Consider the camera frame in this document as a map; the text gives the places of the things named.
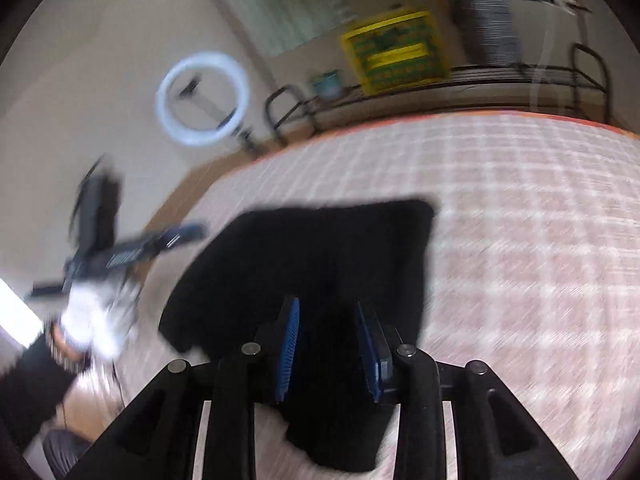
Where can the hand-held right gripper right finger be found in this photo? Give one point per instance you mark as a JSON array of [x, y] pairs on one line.
[[372, 355]]

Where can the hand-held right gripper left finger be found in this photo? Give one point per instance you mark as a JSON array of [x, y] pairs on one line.
[[287, 355]]

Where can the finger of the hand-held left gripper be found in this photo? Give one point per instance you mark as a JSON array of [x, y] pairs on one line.
[[180, 237]]

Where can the black sweater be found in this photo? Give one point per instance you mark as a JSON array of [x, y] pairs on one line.
[[325, 255]]

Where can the person's left forearm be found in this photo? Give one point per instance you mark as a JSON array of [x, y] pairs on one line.
[[35, 390]]

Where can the black metal clothes rack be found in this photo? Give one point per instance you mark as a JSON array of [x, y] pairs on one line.
[[500, 72]]

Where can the person's left hand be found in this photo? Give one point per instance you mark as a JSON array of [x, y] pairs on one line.
[[100, 315]]

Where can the black tripod stand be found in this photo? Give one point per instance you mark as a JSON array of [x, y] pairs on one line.
[[100, 210]]

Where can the pink checked bed cover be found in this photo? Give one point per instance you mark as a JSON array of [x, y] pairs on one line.
[[525, 235]]

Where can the dark grey round object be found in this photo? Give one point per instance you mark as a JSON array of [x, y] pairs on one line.
[[67, 455]]

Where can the potted plant in teal pot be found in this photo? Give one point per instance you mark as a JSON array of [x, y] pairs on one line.
[[327, 85]]

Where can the green striped hanging cloth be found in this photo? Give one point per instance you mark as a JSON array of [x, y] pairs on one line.
[[285, 5]]

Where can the yellow green patterned box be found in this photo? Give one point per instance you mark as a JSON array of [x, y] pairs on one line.
[[395, 55]]

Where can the grey plaid coat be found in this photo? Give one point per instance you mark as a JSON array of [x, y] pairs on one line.
[[485, 20]]

